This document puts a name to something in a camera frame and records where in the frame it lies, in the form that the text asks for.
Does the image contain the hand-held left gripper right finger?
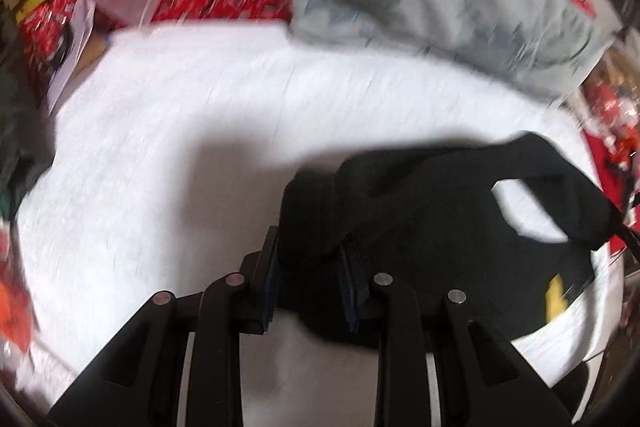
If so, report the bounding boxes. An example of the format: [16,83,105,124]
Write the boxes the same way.
[337,241,573,427]

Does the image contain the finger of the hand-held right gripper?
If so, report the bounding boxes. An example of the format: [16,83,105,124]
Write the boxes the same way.
[607,212,640,260]

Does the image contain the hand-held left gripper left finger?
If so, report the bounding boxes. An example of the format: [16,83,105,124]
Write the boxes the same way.
[47,226,281,427]

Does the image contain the black pants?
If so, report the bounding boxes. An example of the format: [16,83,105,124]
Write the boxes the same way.
[277,132,626,350]

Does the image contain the orange plastic item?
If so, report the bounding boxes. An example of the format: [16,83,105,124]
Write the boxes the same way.
[0,274,37,360]

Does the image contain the dark cloth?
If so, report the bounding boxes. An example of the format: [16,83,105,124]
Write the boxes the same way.
[0,2,57,210]

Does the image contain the white paper sheet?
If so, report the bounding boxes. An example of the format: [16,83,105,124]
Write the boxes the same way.
[46,0,98,116]

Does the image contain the black cable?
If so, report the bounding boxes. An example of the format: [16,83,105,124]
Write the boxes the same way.
[604,156,637,214]

